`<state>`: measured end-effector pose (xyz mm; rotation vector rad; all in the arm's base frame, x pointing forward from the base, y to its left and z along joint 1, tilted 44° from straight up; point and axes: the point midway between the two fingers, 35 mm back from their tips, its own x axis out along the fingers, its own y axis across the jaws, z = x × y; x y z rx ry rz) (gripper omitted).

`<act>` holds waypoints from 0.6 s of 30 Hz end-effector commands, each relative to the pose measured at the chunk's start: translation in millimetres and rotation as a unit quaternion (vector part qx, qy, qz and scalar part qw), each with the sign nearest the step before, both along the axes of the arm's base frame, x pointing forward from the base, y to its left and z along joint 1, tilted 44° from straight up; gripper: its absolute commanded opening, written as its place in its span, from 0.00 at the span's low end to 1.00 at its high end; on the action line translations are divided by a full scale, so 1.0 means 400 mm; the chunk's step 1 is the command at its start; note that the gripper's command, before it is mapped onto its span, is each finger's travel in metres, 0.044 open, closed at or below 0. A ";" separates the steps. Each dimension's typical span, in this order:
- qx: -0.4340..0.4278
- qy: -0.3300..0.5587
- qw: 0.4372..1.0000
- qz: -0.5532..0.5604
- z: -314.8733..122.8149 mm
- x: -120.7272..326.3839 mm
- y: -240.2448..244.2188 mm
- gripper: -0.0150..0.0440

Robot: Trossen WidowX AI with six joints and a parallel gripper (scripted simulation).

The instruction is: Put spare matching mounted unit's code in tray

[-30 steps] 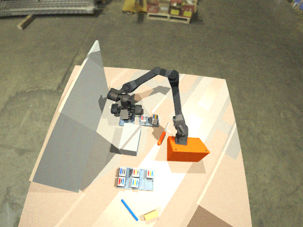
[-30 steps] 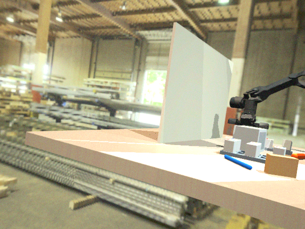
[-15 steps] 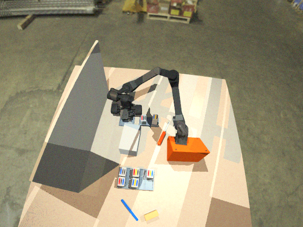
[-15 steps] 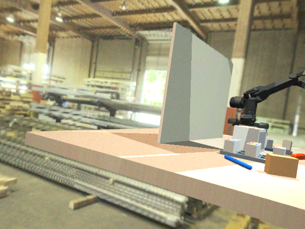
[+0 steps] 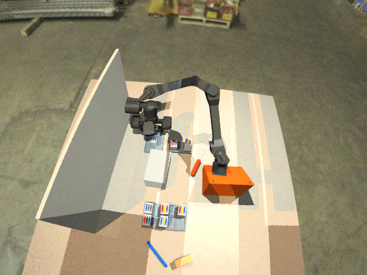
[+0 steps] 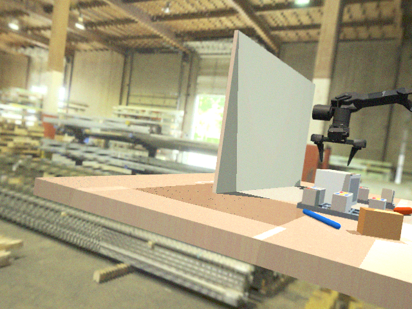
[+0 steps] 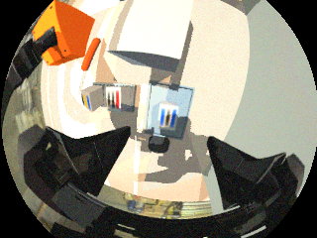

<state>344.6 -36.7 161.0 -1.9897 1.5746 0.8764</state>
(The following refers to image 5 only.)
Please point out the orange-handled screwdriver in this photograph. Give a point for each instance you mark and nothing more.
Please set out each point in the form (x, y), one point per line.
(197, 164)

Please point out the white flat panel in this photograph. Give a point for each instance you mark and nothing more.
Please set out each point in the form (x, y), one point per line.
(76, 192)

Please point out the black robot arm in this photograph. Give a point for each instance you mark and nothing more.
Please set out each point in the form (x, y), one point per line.
(212, 94)

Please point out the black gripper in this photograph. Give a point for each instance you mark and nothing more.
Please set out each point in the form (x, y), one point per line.
(136, 122)

